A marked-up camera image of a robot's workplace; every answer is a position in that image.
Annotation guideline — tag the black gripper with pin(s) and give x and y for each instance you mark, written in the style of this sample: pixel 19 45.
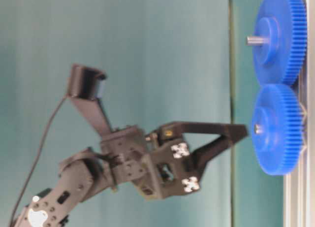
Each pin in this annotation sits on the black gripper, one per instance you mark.
pixel 160 165

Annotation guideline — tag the small blue plastic gear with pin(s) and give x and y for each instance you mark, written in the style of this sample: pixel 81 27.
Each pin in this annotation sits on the small blue plastic gear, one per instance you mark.
pixel 278 110

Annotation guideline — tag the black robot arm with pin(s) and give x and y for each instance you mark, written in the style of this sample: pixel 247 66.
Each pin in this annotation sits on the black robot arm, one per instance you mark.
pixel 81 177

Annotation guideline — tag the steel shaft for small gear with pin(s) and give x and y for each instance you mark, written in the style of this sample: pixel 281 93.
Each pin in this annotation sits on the steel shaft for small gear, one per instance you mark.
pixel 258 129

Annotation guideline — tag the steel shaft in large gear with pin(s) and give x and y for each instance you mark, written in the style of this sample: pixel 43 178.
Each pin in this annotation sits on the steel shaft in large gear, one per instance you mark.
pixel 256 40

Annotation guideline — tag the large blue plastic gear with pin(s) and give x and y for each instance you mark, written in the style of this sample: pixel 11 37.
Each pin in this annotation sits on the large blue plastic gear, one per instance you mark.
pixel 283 26

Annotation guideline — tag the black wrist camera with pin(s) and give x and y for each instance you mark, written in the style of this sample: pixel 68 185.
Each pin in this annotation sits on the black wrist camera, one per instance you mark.
pixel 86 82

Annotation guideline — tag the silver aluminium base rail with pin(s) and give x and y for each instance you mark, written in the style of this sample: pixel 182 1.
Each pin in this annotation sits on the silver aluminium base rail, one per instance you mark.
pixel 299 185

